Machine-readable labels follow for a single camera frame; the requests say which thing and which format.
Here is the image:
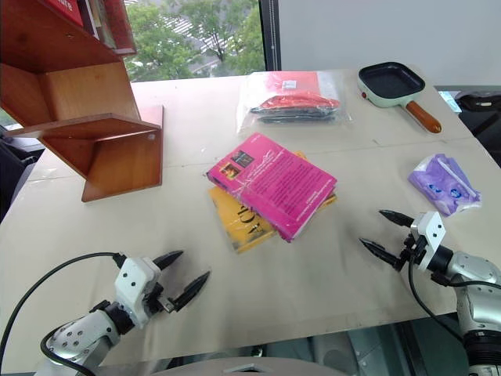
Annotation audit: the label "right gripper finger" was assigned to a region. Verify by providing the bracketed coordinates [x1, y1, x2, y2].
[378, 210, 416, 228]
[359, 237, 401, 268]

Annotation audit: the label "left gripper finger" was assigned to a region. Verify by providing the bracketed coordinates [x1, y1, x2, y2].
[153, 250, 185, 272]
[172, 270, 211, 313]

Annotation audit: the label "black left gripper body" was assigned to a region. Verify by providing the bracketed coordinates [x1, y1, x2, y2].
[142, 281, 175, 316]

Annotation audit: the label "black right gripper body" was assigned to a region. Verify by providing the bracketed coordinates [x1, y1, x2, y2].
[395, 231, 427, 273]

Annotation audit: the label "yellow paperback book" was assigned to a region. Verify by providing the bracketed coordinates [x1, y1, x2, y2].
[207, 150, 338, 255]

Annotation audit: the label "pink paperback book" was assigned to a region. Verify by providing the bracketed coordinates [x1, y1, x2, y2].
[206, 132, 338, 244]

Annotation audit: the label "wooden slanted bookshelf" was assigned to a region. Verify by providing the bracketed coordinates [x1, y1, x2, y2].
[0, 0, 164, 203]

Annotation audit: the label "maroon hardcover book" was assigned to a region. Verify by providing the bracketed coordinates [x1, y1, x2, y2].
[102, 0, 138, 56]

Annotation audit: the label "red book with white print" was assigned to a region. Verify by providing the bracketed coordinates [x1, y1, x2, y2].
[51, 0, 85, 28]

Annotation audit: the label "purple tissue pack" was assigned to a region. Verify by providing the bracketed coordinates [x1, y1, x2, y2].
[406, 153, 482, 219]

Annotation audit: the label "black bag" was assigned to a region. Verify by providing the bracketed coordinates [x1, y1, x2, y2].
[456, 92, 501, 168]

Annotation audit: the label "mint green square frying pan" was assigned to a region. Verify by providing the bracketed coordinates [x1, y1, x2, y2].
[357, 61, 442, 135]

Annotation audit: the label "black bundled items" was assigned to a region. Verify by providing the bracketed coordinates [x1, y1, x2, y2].
[250, 104, 340, 126]

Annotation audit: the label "red flat package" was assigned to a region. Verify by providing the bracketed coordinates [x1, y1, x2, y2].
[256, 71, 341, 113]

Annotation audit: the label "clear plastic zip bag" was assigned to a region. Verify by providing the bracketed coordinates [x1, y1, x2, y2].
[236, 70, 353, 136]

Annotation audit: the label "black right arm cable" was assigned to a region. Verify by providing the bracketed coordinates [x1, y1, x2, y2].
[406, 250, 467, 342]

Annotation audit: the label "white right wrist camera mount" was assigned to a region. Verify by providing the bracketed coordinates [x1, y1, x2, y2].
[410, 211, 447, 272]

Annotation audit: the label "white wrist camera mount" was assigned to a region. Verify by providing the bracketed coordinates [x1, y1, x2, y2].
[410, 211, 447, 272]
[114, 256, 161, 329]

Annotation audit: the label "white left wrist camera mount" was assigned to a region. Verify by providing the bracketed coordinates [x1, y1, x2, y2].
[114, 256, 161, 329]

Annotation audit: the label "black window frame post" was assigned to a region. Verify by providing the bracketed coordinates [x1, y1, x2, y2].
[258, 0, 283, 74]

